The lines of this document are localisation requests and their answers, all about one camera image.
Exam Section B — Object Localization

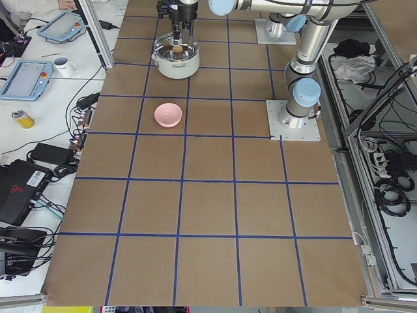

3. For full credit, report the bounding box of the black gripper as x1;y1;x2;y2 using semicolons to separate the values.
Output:
169;3;198;44

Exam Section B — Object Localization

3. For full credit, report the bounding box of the glass pot lid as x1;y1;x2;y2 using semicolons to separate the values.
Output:
154;33;199;61

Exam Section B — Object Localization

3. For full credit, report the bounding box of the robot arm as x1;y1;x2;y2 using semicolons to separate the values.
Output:
208;1;365;129
168;0;198;46

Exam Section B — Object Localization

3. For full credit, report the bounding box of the mint green electric pot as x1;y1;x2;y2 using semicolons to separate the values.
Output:
152;47;200;80

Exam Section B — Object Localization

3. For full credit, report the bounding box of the pink bowl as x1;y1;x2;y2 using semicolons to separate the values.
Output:
154;102;182;128

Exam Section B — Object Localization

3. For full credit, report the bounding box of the blue teach pendant far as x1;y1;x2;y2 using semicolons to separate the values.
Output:
37;12;85;43

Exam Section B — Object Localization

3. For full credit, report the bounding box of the blue teach pendant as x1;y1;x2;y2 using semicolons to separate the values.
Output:
1;60;54;101
37;12;85;43

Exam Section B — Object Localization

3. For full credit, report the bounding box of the white mug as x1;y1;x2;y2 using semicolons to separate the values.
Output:
53;56;78;78

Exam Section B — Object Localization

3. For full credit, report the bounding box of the blue teach pendant near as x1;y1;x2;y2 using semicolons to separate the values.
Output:
1;60;54;101

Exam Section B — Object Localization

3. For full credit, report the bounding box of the black power brick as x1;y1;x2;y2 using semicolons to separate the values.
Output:
27;143;74;166

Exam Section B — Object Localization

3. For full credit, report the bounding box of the white cloth pile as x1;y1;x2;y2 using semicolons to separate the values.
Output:
335;56;376;83

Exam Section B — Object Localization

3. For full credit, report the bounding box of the yellow drink can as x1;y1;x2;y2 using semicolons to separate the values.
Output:
11;110;35;129

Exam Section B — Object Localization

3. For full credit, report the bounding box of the black laptop computer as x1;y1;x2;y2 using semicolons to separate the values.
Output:
1;159;53;226

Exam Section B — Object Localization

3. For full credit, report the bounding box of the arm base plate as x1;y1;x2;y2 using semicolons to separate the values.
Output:
266;100;321;142
255;18;296;45

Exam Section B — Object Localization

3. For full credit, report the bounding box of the aluminium frame post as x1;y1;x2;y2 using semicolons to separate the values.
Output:
74;0;114;71

